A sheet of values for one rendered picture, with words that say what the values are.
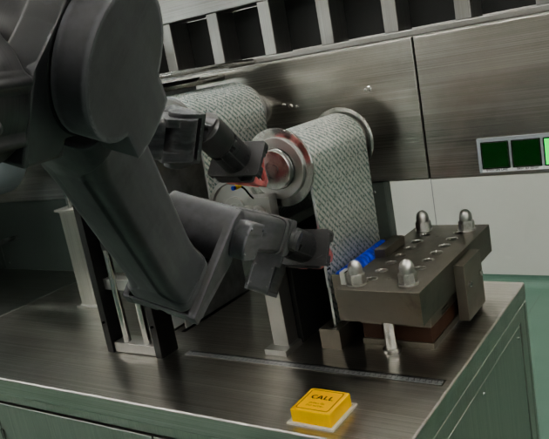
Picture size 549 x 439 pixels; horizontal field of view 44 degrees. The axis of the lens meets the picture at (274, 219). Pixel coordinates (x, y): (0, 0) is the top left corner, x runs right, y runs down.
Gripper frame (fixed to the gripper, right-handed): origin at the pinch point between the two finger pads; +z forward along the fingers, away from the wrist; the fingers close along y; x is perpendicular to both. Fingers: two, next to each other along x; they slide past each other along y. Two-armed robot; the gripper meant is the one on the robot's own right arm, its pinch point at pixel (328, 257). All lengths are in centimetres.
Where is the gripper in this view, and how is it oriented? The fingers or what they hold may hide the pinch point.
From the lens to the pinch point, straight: 129.6
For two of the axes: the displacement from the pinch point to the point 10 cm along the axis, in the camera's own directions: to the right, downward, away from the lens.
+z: 5.5, 2.4, 8.0
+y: 8.3, -0.2, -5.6
